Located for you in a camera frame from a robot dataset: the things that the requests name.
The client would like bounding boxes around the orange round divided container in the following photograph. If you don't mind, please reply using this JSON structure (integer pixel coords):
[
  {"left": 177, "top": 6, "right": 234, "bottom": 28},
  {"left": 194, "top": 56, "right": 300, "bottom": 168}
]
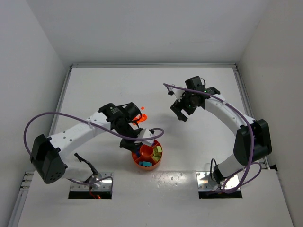
[{"left": 132, "top": 140, "right": 163, "bottom": 171}]

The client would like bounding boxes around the yellow-green lego brick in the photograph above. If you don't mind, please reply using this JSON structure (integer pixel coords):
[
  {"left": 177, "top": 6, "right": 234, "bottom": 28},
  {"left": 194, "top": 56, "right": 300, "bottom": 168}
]
[
  {"left": 154, "top": 146, "right": 162, "bottom": 155},
  {"left": 152, "top": 153, "right": 162, "bottom": 161}
]

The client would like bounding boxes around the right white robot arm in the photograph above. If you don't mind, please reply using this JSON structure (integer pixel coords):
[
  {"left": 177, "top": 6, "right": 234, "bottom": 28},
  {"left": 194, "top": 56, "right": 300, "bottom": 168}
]
[{"left": 166, "top": 76, "right": 272, "bottom": 183}]

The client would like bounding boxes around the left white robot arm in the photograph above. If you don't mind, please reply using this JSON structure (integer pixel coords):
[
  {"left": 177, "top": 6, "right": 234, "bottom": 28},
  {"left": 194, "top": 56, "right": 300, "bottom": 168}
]
[{"left": 30, "top": 102, "right": 141, "bottom": 184}]

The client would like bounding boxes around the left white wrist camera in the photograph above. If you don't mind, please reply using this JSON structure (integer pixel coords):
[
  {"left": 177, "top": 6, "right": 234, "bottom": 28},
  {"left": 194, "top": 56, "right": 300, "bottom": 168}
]
[{"left": 137, "top": 128, "right": 155, "bottom": 147}]

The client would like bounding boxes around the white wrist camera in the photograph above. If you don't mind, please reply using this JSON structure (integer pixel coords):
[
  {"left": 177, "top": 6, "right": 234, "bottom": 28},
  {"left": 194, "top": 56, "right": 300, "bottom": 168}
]
[
  {"left": 137, "top": 128, "right": 155, "bottom": 147},
  {"left": 168, "top": 86, "right": 185, "bottom": 102}
]

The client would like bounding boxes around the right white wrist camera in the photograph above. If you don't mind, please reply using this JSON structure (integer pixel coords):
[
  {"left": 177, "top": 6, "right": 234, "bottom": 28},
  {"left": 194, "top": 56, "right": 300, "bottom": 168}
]
[{"left": 168, "top": 86, "right": 185, "bottom": 102}]

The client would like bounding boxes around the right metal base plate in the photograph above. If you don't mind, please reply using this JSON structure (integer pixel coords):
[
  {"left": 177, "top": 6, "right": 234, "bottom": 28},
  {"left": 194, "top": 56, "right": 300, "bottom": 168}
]
[{"left": 196, "top": 170, "right": 241, "bottom": 191}]

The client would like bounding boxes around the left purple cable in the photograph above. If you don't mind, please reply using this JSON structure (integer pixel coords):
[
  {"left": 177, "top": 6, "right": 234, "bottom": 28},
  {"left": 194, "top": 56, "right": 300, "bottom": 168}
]
[{"left": 23, "top": 112, "right": 165, "bottom": 185}]

